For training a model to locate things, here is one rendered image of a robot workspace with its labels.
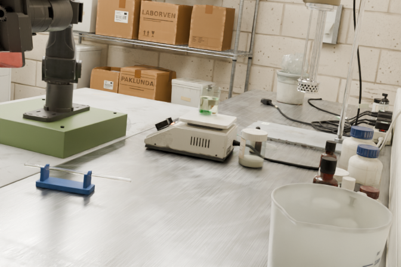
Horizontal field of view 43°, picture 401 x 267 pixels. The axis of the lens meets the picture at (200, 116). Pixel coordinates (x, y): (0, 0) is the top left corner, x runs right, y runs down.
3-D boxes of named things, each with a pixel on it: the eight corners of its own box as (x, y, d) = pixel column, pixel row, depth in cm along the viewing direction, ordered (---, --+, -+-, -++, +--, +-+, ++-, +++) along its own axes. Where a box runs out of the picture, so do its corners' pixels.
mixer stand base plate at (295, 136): (239, 134, 146) (240, 130, 146) (256, 123, 165) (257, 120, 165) (345, 155, 136) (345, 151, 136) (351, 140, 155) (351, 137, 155)
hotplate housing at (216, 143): (142, 148, 121) (145, 115, 119) (161, 137, 133) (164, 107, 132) (233, 165, 116) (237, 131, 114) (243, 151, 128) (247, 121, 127)
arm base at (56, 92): (93, 78, 129) (68, 75, 131) (50, 87, 110) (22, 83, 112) (91, 109, 130) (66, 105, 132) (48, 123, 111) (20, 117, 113)
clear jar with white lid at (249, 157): (262, 162, 121) (267, 130, 119) (264, 170, 115) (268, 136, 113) (237, 159, 121) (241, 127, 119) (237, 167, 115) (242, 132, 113)
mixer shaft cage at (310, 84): (293, 91, 145) (307, 2, 140) (298, 89, 152) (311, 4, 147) (317, 95, 143) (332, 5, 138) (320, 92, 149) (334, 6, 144)
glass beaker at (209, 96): (195, 113, 126) (199, 81, 125) (216, 115, 127) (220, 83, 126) (198, 118, 121) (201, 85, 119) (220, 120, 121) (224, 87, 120)
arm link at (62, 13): (49, -14, 71) (77, -13, 77) (17, -19, 73) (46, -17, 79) (48, 35, 73) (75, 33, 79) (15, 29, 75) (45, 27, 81)
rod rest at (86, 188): (34, 186, 90) (35, 167, 89) (43, 180, 93) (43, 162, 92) (88, 195, 89) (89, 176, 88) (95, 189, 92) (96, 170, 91)
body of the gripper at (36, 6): (-23, -26, 67) (15, -23, 74) (-15, 52, 69) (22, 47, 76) (17, -28, 65) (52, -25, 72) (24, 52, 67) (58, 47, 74)
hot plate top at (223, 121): (177, 121, 118) (177, 117, 118) (191, 112, 129) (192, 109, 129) (227, 129, 115) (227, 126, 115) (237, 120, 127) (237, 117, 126)
